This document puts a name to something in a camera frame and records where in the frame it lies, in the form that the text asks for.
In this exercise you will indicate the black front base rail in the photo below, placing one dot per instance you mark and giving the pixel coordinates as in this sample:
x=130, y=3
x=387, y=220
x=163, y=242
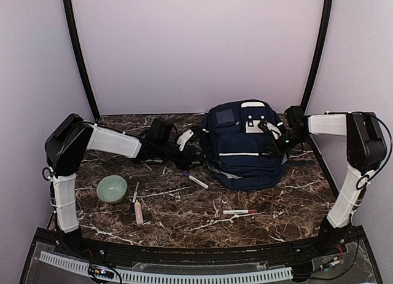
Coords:
x=107, y=248

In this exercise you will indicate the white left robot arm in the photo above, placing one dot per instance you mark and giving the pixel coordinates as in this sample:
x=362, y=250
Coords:
x=66, y=146

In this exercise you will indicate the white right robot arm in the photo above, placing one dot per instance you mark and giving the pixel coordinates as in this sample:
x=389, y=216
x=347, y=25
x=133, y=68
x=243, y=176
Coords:
x=367, y=152

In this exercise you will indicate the navy blue student backpack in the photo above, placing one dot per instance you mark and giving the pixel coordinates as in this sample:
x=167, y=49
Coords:
x=231, y=143

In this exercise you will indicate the black right frame post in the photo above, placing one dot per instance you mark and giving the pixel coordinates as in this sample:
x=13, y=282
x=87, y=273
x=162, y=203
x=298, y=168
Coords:
x=319, y=47

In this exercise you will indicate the black frame post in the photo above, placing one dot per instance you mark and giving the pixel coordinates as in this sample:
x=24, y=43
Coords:
x=319, y=47
x=79, y=57

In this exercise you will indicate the pink pencil-shaped eraser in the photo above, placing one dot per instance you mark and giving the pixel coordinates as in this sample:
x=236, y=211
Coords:
x=138, y=213

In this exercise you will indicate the light green ceramic bowl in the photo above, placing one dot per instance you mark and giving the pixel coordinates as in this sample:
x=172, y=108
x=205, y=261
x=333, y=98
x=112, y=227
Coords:
x=112, y=189

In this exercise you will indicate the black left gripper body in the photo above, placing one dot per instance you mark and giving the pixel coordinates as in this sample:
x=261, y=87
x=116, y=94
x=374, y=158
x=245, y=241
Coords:
x=180, y=162

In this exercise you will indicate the white slotted cable duct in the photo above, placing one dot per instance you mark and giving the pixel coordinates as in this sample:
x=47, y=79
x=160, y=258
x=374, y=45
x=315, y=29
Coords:
x=160, y=273

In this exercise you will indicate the red capped white marker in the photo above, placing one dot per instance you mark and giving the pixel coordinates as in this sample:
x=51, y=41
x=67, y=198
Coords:
x=238, y=212

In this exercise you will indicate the black left frame post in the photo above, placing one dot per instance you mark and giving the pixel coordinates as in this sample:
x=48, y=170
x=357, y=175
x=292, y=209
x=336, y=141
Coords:
x=79, y=57

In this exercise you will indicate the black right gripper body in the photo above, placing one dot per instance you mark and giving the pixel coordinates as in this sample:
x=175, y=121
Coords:
x=283, y=149

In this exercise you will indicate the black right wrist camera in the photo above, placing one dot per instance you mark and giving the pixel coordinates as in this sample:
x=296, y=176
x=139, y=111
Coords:
x=270, y=129

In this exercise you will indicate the purple capped white marker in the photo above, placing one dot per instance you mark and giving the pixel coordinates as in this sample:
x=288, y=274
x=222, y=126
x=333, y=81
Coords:
x=195, y=180

